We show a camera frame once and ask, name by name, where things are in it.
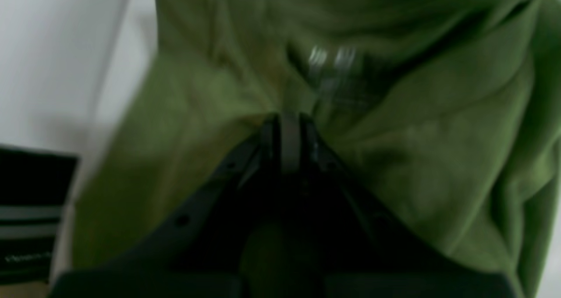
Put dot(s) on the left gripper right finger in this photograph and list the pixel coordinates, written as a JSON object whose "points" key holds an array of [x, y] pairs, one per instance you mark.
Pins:
{"points": [[365, 250]]}

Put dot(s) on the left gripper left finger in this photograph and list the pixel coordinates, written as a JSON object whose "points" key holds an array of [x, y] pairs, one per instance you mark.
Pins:
{"points": [[196, 251]]}

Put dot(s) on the green t-shirt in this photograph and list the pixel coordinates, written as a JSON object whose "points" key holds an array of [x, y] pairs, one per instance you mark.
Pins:
{"points": [[447, 110]]}

